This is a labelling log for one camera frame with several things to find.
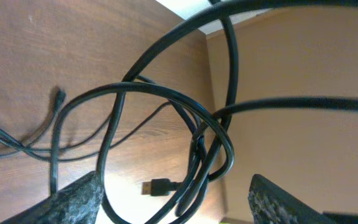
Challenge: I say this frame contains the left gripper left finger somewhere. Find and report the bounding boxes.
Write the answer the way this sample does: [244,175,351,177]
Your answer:
[3,171,104,224]

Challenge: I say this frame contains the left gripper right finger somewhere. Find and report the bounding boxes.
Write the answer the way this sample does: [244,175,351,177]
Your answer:
[248,174,334,224]

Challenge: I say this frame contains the thin black cable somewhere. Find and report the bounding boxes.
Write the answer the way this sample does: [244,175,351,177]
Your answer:
[0,74,204,163]

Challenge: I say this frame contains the black USB cable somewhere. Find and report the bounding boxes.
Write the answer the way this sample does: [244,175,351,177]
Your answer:
[50,0,358,224]

